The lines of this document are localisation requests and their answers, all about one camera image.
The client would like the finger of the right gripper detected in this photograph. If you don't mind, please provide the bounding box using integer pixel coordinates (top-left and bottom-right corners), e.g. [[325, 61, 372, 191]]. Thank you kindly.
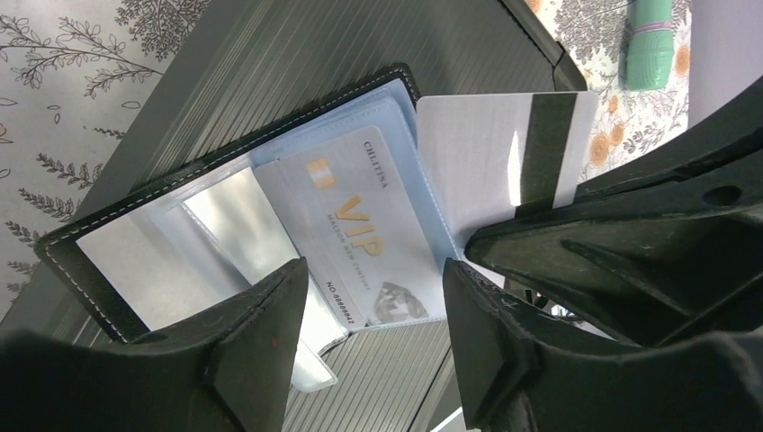
[[465, 81, 762, 347]]

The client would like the floral tablecloth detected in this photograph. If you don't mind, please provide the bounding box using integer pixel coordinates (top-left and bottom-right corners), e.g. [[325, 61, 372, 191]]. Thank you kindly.
[[1, 1, 693, 312]]

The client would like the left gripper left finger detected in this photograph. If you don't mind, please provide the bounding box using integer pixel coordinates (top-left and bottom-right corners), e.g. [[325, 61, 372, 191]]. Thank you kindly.
[[1, 258, 309, 431]]

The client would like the mint green tube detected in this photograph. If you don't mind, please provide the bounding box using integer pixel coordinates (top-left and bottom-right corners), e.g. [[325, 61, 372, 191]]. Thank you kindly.
[[625, 0, 674, 92]]

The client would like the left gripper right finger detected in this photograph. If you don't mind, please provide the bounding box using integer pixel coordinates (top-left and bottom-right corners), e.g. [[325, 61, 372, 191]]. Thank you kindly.
[[443, 259, 762, 431]]

